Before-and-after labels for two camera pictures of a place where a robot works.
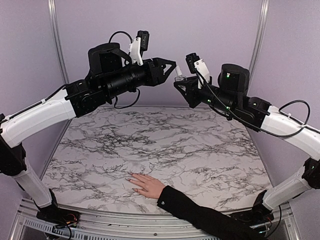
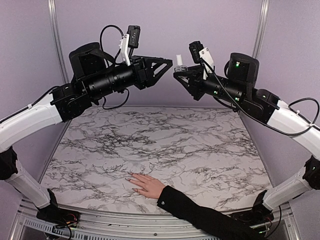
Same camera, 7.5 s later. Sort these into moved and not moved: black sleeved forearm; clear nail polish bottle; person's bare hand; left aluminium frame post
Moved: clear nail polish bottle
Not moved: person's bare hand; black sleeved forearm; left aluminium frame post
